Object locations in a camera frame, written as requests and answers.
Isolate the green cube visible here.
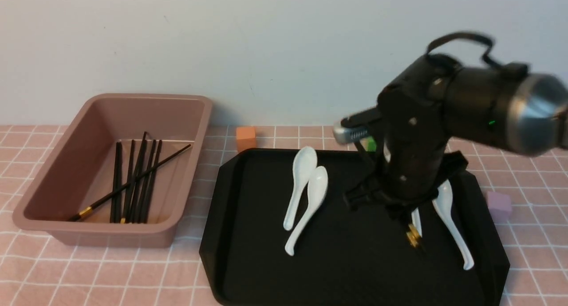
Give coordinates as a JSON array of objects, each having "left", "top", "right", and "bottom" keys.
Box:
[{"left": 367, "top": 137, "right": 377, "bottom": 152}]

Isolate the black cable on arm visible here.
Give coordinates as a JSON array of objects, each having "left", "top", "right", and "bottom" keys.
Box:
[{"left": 426, "top": 31, "right": 529, "bottom": 78}]

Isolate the brown plastic bin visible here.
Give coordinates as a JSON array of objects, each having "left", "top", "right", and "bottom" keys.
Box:
[{"left": 12, "top": 94, "right": 213, "bottom": 248}]

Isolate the diagonal black chopstick in bin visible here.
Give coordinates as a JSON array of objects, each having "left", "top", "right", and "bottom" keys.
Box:
[{"left": 67, "top": 144, "right": 193, "bottom": 222}]

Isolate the white spoon middle right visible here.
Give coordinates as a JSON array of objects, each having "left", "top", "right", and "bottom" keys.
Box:
[{"left": 383, "top": 143, "right": 422, "bottom": 237}]

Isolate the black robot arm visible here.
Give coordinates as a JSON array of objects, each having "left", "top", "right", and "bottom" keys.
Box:
[{"left": 333, "top": 54, "right": 567, "bottom": 220}]

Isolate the black plastic tray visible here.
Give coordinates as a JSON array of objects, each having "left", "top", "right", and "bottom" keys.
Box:
[{"left": 200, "top": 149, "right": 510, "bottom": 306}]

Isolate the orange cube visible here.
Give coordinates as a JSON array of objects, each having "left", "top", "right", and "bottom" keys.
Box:
[{"left": 236, "top": 126, "right": 257, "bottom": 153}]

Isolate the white spoon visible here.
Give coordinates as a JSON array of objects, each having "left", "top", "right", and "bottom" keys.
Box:
[
  {"left": 433, "top": 180, "right": 475, "bottom": 271},
  {"left": 284, "top": 166, "right": 328, "bottom": 257},
  {"left": 383, "top": 143, "right": 422, "bottom": 237},
  {"left": 283, "top": 146, "right": 318, "bottom": 231}
]

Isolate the pink cube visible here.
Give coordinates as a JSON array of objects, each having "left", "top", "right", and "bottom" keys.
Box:
[{"left": 485, "top": 191, "right": 513, "bottom": 224}]

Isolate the white spoon upper left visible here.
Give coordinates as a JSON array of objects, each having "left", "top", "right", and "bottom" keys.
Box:
[{"left": 283, "top": 146, "right": 318, "bottom": 231}]

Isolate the white spoon far right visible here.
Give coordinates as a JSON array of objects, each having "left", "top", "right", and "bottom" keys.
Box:
[{"left": 433, "top": 180, "right": 475, "bottom": 271}]

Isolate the white spoon lower left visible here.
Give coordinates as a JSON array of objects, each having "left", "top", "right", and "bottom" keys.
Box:
[{"left": 284, "top": 166, "right": 328, "bottom": 257}]

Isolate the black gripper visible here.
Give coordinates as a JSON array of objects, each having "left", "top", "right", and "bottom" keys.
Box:
[{"left": 333, "top": 54, "right": 467, "bottom": 224}]

